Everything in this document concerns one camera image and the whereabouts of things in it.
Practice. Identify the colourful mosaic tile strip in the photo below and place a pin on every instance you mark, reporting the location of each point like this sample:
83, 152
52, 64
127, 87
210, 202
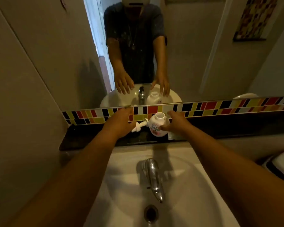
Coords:
210, 108

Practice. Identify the white ceramic sink basin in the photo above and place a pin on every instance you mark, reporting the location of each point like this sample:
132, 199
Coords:
123, 186

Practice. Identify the black stone ledge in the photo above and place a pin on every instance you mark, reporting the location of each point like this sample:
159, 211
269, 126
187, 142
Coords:
85, 137

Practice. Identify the wall mirror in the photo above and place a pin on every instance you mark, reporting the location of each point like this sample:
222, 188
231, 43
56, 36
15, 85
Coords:
194, 56

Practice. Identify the white soap bottle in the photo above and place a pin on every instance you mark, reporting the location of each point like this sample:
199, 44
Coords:
157, 126

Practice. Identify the person's left forearm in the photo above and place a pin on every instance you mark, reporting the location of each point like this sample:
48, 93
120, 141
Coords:
75, 184

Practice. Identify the white toilet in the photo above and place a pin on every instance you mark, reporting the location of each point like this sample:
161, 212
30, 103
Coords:
282, 165

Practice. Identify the person's left hand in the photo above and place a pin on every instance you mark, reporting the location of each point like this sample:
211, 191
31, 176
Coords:
118, 124

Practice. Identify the white pump dispenser head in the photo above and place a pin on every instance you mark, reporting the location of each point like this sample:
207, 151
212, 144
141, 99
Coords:
139, 126

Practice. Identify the chrome faucet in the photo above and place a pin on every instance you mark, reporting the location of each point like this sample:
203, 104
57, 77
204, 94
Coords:
153, 179

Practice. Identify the person's right hand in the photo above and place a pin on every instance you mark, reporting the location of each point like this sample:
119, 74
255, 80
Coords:
179, 124

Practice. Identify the person's right forearm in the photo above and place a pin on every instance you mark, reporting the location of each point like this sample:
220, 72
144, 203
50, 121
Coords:
236, 179

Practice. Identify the person's right thumb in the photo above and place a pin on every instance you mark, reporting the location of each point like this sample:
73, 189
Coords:
166, 127

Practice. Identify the metal sink drain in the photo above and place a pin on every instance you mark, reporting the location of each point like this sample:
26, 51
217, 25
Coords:
151, 213

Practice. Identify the person's left thumb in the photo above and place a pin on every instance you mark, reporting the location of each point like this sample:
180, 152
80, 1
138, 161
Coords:
131, 127

